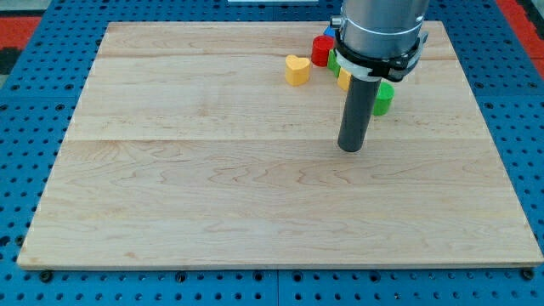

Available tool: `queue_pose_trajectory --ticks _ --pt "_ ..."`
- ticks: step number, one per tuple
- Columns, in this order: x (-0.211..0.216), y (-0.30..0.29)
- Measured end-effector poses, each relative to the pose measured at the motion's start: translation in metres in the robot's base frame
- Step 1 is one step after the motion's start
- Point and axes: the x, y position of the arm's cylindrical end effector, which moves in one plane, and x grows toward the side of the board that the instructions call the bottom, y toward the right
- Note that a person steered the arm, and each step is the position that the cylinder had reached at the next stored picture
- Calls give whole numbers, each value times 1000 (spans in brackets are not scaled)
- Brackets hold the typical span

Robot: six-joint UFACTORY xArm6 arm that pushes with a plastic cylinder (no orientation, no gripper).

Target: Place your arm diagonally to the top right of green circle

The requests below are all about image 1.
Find yellow block behind arm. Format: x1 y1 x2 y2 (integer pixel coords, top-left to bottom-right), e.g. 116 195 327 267
337 67 352 91

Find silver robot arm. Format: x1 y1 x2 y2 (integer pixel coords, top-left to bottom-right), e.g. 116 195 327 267
330 0 428 82

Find green block behind arm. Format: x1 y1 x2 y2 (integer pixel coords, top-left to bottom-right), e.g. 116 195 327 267
327 48 341 78

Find blue block behind arm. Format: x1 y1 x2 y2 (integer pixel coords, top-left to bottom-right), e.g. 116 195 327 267
323 26 336 37

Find light wooden board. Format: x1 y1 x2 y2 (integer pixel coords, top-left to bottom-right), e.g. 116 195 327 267
17 21 543 270

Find yellow heart block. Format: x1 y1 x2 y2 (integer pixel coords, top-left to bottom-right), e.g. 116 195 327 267
285 54 311 87

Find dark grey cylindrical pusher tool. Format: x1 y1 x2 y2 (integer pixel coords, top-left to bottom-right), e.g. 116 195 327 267
337 76 381 152

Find red cylinder block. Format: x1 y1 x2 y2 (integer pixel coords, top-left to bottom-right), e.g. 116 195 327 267
311 35 334 67

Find green cylinder block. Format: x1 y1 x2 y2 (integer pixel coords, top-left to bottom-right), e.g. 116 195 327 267
372 82 395 116

